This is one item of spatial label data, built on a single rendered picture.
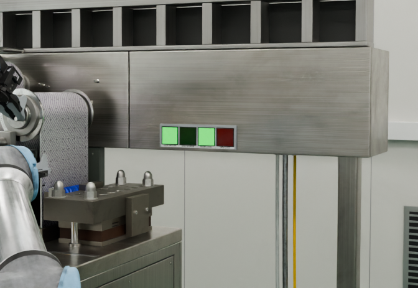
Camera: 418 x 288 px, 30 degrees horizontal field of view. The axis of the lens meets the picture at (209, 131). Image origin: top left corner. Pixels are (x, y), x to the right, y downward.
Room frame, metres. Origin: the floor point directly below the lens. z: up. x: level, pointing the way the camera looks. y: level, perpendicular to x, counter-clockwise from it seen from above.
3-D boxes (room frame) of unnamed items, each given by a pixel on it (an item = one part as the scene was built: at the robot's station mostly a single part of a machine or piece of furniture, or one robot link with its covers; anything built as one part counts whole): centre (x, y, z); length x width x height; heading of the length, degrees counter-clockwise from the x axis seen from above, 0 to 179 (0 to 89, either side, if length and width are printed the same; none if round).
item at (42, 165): (2.13, 0.45, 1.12); 0.09 x 0.03 x 0.06; 155
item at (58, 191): (2.10, 0.41, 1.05); 0.04 x 0.04 x 0.04
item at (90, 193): (2.07, 0.32, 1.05); 0.04 x 0.04 x 0.04
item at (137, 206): (2.21, 0.20, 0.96); 0.10 x 0.03 x 0.11; 156
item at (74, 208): (2.24, 0.29, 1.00); 0.40 x 0.16 x 0.06; 156
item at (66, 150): (2.25, 0.42, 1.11); 0.23 x 0.01 x 0.18; 156
